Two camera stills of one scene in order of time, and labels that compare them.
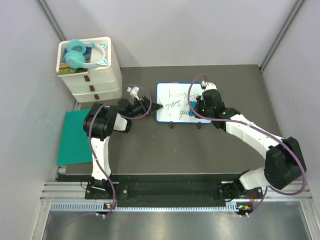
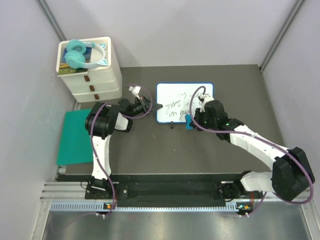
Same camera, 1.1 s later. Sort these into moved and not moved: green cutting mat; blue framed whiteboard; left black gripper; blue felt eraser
Moved: blue felt eraser
Not moved: blue framed whiteboard; left black gripper; green cutting mat
